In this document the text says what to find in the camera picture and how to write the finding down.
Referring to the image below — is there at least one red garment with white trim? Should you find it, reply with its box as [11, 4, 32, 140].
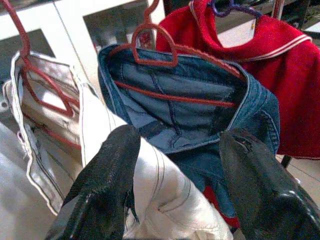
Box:
[156, 0, 320, 161]

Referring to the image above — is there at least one white garment with dark stitching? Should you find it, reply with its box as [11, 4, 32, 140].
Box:
[2, 49, 233, 240]

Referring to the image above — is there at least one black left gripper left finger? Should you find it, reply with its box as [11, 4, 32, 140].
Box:
[44, 124, 143, 240]

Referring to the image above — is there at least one white cabinet with glass doors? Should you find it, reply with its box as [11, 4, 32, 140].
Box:
[0, 0, 166, 83]

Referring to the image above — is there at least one purple velvet hanger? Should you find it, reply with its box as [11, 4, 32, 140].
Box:
[209, 0, 263, 18]

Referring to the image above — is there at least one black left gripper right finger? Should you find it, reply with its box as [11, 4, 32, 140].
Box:
[218, 127, 320, 240]

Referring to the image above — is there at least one blue denim garment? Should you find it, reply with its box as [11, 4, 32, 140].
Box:
[97, 44, 281, 230]

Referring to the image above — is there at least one plain white hanging garment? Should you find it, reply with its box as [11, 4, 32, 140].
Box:
[0, 119, 83, 240]

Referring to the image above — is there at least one red velvet hanger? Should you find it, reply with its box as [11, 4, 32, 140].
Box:
[1, 0, 83, 151]
[111, 0, 248, 108]

